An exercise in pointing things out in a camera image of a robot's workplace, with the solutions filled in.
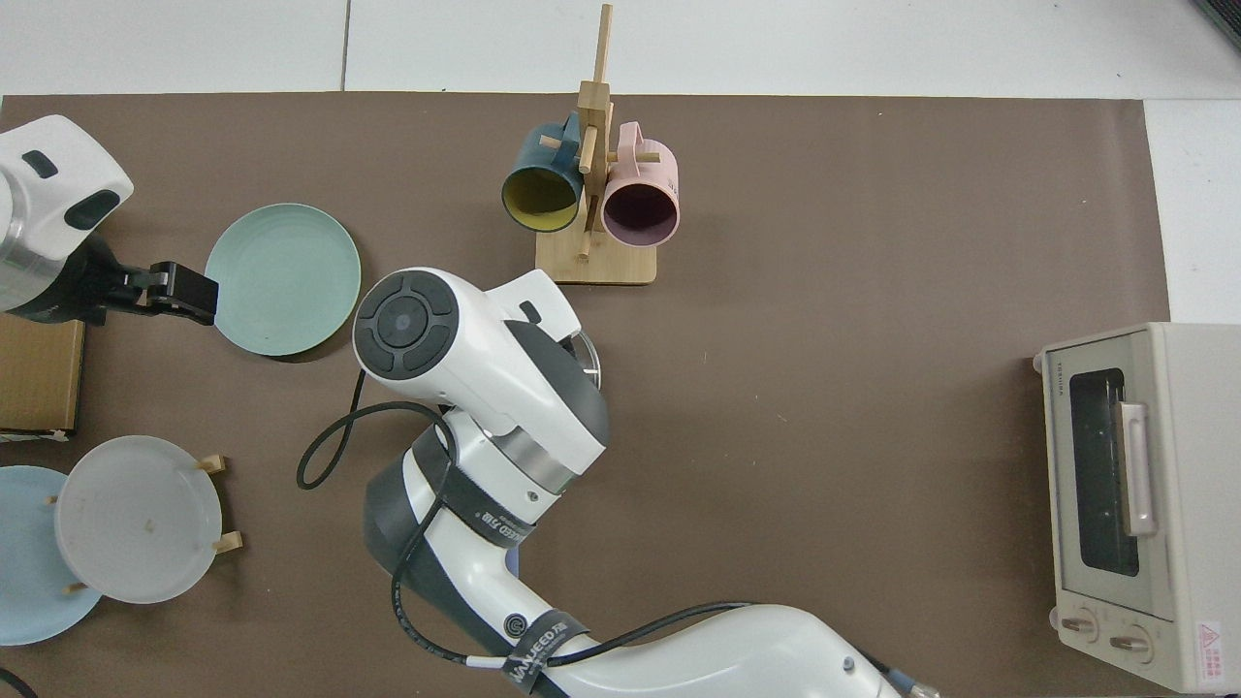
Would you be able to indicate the pink cup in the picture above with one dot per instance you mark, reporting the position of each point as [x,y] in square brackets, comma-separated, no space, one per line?
[640,213]

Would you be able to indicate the pale green plate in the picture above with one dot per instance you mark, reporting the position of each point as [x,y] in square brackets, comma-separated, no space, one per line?
[291,281]

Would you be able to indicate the white plate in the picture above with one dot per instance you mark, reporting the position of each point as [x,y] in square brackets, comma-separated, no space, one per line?
[136,519]

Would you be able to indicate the dark grey object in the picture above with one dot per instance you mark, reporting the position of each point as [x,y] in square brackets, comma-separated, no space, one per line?
[1226,15]

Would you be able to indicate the light blue plate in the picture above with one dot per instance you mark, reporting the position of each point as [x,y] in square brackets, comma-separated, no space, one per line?
[29,582]

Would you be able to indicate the wooden cup stand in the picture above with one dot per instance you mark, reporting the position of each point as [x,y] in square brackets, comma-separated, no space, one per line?
[596,267]

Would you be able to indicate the pale toaster oven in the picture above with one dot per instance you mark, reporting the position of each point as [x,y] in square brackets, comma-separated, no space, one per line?
[1193,485]

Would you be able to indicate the glass lid with blue knob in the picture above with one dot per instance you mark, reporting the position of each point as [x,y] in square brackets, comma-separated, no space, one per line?
[591,361]

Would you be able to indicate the brown table cloth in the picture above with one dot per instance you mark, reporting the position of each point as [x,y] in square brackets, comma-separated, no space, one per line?
[824,485]

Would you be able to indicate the dark teal cup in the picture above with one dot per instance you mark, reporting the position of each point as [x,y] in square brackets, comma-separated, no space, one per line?
[538,194]

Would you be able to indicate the wooden plate rack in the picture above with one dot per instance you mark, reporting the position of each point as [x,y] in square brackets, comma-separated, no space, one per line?
[231,542]

